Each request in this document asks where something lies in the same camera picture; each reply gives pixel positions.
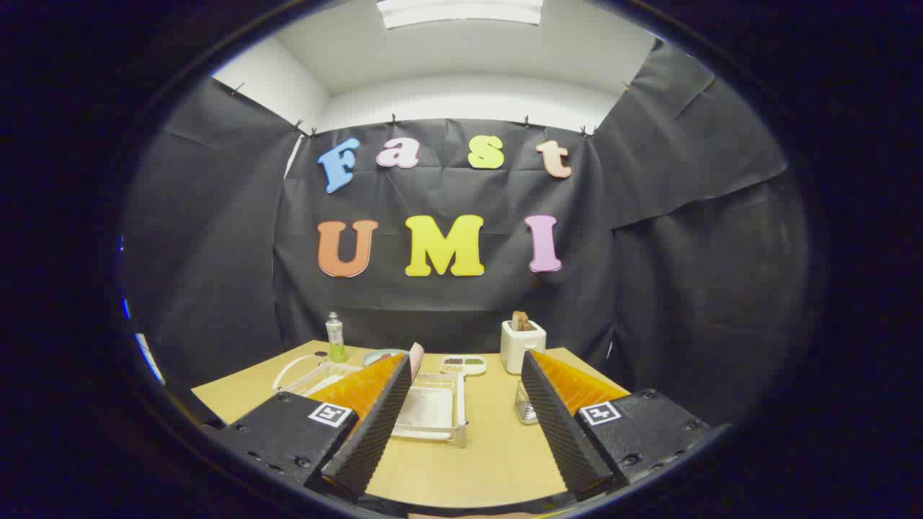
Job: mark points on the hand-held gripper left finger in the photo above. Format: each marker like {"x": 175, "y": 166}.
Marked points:
{"x": 375, "y": 425}

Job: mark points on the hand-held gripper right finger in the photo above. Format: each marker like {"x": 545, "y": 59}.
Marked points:
{"x": 559, "y": 425}

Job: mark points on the white dish rack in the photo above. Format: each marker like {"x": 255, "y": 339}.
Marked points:
{"x": 433, "y": 411}

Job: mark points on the pink plate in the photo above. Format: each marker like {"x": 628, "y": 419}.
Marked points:
{"x": 416, "y": 359}

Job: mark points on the light blue plate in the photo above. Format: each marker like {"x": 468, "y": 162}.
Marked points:
{"x": 382, "y": 354}

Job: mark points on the green dish soap bottle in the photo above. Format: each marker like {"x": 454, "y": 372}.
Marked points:
{"x": 336, "y": 339}

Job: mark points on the white divided condiment dish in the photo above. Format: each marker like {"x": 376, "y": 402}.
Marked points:
{"x": 463, "y": 367}

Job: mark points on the white toaster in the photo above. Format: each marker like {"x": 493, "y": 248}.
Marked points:
{"x": 518, "y": 349}

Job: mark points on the brown toast slice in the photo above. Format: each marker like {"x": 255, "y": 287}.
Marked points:
{"x": 520, "y": 321}

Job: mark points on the ceiling light panel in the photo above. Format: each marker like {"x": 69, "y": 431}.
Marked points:
{"x": 461, "y": 11}

